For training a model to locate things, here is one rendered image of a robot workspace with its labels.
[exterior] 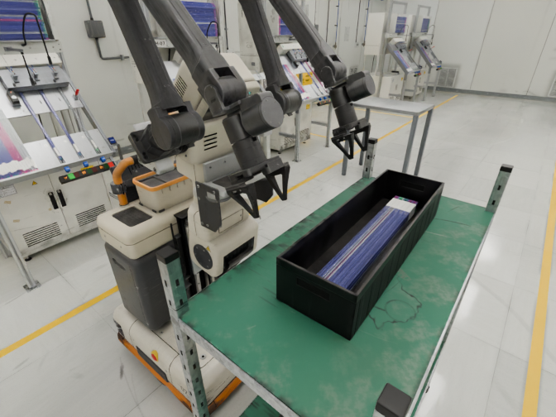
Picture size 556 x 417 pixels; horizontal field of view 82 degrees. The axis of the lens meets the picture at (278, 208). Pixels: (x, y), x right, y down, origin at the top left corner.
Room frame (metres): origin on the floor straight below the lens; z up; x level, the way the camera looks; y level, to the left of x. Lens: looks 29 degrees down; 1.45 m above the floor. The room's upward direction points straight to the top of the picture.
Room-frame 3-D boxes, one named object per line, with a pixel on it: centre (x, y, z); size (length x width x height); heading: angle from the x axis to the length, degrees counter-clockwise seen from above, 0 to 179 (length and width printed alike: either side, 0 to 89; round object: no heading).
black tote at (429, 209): (0.67, -0.24, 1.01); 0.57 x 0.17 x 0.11; 142
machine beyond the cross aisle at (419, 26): (8.36, -3.15, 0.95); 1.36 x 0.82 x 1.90; 51
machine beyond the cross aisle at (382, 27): (7.24, -2.22, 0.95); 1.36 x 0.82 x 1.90; 51
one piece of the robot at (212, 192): (0.97, 0.14, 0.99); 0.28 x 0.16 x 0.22; 142
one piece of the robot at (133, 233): (1.20, 0.44, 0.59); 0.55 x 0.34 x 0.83; 142
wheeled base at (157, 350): (1.14, 0.37, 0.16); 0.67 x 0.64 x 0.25; 52
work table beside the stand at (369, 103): (3.30, -1.13, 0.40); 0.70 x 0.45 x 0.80; 50
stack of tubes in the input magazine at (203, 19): (3.32, 0.78, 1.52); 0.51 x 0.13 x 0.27; 141
